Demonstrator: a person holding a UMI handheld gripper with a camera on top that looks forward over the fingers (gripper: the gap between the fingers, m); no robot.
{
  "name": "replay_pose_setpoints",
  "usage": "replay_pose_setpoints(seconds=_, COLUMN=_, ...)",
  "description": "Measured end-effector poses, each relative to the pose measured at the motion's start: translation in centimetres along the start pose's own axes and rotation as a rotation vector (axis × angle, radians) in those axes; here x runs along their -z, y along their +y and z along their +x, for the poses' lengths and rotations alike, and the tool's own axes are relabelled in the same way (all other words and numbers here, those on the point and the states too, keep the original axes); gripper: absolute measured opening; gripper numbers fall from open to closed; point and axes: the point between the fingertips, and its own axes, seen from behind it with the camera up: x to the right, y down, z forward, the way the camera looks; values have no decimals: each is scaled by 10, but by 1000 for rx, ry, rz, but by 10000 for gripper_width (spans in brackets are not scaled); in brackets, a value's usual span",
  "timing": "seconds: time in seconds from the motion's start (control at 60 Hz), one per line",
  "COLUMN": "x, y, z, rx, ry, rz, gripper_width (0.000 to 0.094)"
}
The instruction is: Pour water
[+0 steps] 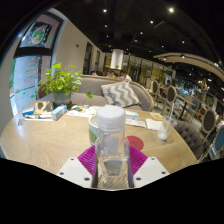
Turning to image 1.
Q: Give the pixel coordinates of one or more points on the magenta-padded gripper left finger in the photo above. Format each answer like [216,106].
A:
[74,170]

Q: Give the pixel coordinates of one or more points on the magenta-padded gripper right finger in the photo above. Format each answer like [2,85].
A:
[150,170]

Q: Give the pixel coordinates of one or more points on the clear white-capped plastic bottle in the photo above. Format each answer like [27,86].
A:
[111,146]

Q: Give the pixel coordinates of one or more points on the flat round red coaster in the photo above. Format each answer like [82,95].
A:
[136,142]

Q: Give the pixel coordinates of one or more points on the clear plastic cup with straw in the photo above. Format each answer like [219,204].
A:
[164,130]

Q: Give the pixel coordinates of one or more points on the white ceramic mug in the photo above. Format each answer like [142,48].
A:
[92,131]

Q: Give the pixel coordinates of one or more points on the white paper napkin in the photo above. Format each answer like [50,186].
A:
[153,124]

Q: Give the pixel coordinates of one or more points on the white printed card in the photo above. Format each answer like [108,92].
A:
[136,123]

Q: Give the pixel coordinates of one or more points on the grey tufted chair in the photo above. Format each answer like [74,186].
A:
[188,135]

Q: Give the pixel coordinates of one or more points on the yellow square card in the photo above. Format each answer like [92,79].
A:
[156,116]

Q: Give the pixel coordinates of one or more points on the white card with blue print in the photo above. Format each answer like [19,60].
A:
[131,115]

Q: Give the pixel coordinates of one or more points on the printed menu leaflet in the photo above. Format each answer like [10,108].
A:
[78,111]

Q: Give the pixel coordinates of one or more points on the brown cardboard holder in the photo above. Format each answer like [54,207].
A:
[43,106]

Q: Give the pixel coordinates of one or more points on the group of dining chairs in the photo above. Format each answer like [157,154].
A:
[208,121]

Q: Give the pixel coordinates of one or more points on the grey white chevron pillow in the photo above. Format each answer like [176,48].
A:
[120,94]

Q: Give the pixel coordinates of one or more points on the grey curved sofa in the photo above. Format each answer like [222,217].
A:
[90,85]

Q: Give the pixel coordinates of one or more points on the green potted plant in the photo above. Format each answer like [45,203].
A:
[61,81]

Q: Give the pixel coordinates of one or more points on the person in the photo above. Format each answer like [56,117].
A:
[126,76]

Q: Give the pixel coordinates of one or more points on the group of ceiling lights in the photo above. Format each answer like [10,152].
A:
[171,10]

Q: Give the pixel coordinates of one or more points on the framed food wall poster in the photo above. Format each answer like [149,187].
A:
[39,34]

